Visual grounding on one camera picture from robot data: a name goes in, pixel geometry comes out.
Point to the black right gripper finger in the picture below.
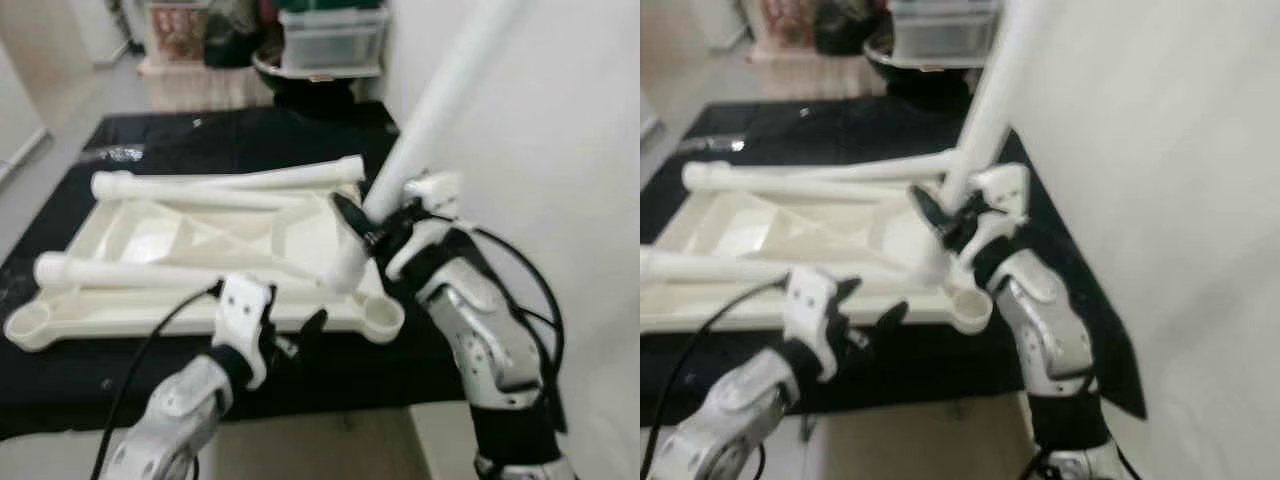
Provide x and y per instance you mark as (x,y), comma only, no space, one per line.
(352,220)
(931,212)

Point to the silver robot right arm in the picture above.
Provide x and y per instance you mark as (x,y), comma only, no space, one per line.
(490,340)
(1050,330)

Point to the black table cloth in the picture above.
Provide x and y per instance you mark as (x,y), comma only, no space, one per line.
(200,130)
(850,125)

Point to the black round bowl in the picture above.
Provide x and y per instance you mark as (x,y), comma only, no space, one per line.
(300,88)
(920,80)

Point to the clear plastic storage box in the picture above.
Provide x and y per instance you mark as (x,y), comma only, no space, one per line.
(945,35)
(333,40)

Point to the beige patterned bench cloth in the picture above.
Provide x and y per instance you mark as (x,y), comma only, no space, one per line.
(200,88)
(810,75)

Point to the narrow clear tape strip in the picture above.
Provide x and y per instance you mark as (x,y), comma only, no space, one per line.
(115,154)
(715,145)

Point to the black plastic bag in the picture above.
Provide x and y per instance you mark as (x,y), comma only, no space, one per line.
(845,25)
(232,35)

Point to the dark green lid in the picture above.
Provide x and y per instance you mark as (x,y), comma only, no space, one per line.
(330,5)

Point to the red printed carton box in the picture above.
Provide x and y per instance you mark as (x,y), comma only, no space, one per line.
(175,30)
(785,20)

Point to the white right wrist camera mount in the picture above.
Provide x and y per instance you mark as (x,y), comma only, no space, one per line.
(1005,185)
(435,190)

